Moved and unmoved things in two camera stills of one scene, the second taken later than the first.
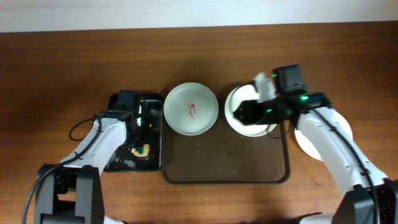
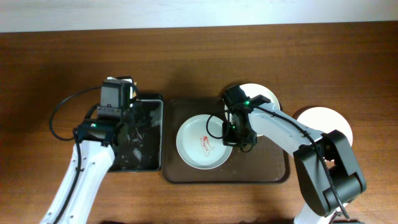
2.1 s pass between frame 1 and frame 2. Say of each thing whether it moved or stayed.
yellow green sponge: moved
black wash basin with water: stayed
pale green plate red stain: moved
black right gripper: moved
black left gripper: moved
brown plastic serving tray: stayed
